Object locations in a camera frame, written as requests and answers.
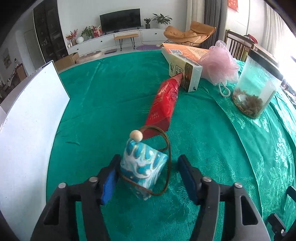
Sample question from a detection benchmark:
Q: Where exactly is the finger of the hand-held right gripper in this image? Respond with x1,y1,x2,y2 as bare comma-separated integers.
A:
286,185,296,202
267,213,288,235

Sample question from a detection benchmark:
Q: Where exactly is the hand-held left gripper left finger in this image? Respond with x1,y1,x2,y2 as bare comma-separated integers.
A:
30,154,122,241

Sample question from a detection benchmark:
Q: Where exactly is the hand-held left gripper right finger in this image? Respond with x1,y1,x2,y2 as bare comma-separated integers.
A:
178,154,271,241

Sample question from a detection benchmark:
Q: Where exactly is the blue wave-pattern sachet pouch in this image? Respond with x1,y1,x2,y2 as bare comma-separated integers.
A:
119,125,172,201

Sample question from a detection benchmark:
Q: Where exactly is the red foil packet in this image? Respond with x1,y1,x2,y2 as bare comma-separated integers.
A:
144,74,183,139

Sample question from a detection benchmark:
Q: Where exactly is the green patterned tablecloth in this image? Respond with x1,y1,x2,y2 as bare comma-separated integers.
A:
46,51,296,241

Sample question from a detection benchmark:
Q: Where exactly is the white board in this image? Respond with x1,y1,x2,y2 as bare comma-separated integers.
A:
0,60,70,241

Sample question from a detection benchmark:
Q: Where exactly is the cream tissue box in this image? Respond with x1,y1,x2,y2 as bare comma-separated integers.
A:
161,47,203,93

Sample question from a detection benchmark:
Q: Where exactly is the clear jar with black lid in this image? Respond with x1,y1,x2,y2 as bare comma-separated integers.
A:
232,49,284,119

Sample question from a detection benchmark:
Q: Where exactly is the pink mesh bath loofah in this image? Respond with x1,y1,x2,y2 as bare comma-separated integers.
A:
198,40,240,97

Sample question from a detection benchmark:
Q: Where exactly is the orange book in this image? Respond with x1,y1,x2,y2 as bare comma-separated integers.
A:
162,43,210,67

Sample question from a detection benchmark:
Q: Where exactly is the beige floor cushion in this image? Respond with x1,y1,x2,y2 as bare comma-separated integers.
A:
76,50,103,63

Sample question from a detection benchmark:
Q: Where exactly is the cardboard box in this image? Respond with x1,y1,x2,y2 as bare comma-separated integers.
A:
54,52,80,72

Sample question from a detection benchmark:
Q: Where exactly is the purple floor mat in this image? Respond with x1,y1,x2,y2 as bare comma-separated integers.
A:
136,45,161,51

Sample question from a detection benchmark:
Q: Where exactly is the dark wooden chair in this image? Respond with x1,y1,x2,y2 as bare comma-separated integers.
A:
225,30,278,64

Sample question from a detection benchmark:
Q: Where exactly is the white television cabinet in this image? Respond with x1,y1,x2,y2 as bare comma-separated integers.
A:
67,28,169,56

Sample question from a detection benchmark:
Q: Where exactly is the orange lounge chair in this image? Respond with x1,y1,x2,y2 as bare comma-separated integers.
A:
163,21,216,45

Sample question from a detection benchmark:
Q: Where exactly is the wooden bench with metal legs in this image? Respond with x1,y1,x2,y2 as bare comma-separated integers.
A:
114,34,139,51

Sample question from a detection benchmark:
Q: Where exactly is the red flower arrangement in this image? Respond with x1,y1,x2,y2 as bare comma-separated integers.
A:
66,29,78,47

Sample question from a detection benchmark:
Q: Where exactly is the red gift bag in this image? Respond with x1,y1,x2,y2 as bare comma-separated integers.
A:
92,25,103,38

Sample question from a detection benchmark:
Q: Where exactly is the bushy potted plant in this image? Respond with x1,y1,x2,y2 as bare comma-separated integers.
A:
80,26,94,39

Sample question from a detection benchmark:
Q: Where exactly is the white door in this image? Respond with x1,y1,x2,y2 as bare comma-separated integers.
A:
24,29,44,70

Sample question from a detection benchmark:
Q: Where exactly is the large potted green plant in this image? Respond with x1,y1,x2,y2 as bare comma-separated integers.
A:
153,13,173,29

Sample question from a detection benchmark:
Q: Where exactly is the black television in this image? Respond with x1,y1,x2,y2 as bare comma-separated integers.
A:
100,9,141,33

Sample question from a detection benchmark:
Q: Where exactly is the dark display cabinet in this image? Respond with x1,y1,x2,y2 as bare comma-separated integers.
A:
33,0,68,64

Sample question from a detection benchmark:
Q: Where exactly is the grey curtain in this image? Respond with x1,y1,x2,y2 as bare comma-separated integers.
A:
205,0,228,42

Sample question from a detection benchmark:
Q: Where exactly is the white curtain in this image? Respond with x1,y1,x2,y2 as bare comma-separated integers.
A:
187,0,206,26

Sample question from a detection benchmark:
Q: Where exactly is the sheer window curtain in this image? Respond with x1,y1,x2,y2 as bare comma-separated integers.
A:
264,5,296,47

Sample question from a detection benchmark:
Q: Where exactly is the framed wall picture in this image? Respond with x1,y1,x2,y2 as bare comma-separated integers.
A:
2,48,12,69

